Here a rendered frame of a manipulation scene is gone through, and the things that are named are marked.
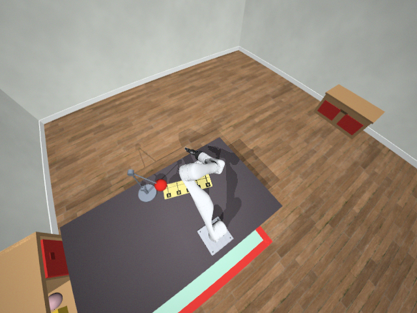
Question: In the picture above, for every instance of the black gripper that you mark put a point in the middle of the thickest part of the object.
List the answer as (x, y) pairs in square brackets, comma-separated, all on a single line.
[(193, 152)]

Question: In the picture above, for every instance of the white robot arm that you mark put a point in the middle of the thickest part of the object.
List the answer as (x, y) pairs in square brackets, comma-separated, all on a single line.
[(194, 171)]

